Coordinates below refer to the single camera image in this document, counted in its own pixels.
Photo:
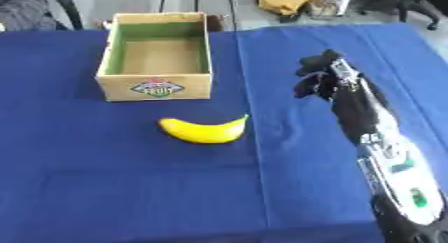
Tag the black tripod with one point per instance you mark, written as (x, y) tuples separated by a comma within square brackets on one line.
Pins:
[(198, 2)]

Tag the person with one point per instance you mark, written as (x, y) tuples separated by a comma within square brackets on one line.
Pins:
[(26, 7)]

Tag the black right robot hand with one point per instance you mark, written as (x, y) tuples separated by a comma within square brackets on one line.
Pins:
[(349, 100)]

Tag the tan cardboard box green inside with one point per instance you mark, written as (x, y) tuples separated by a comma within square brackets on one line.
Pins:
[(156, 58)]

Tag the yellow bag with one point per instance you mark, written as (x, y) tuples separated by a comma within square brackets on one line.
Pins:
[(284, 1)]

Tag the yellow toy banana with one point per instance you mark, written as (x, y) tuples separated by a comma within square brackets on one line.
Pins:
[(201, 129)]

